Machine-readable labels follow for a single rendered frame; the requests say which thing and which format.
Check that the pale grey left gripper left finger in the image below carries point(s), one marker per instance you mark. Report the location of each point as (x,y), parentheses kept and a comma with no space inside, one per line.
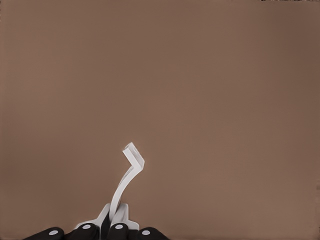
(86,231)

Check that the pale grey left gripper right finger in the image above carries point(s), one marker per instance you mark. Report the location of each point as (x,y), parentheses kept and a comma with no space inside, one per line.
(120,231)

